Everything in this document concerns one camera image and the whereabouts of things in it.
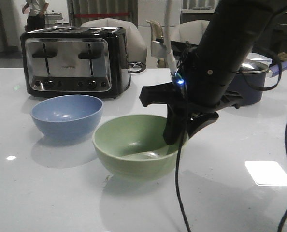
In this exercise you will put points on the beige chair on right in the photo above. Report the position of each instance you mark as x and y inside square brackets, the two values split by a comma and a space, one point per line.
[191, 32]

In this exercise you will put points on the green bowl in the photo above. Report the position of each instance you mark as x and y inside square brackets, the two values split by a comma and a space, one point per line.
[132, 147]

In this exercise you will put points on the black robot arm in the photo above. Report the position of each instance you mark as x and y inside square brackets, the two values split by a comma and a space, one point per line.
[237, 24]

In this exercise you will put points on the beige chair behind toaster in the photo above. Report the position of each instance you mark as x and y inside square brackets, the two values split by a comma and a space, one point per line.
[136, 47]

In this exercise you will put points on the black silver four-slot toaster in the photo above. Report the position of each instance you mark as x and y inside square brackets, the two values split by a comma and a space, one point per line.
[76, 60]

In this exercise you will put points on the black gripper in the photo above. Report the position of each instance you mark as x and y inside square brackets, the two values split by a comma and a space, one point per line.
[200, 85]

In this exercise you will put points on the person in background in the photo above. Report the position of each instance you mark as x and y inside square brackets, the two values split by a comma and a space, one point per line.
[36, 18]

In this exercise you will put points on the blue bowl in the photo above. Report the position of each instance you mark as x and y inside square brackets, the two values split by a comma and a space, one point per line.
[68, 117]

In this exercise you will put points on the cream office chair back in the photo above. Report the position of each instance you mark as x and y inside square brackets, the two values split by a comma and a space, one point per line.
[157, 34]

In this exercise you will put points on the dark blue saucepan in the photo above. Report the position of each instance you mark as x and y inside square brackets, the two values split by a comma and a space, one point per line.
[250, 78]

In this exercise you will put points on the white refrigerator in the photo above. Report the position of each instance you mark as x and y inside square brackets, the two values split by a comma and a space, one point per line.
[155, 10]

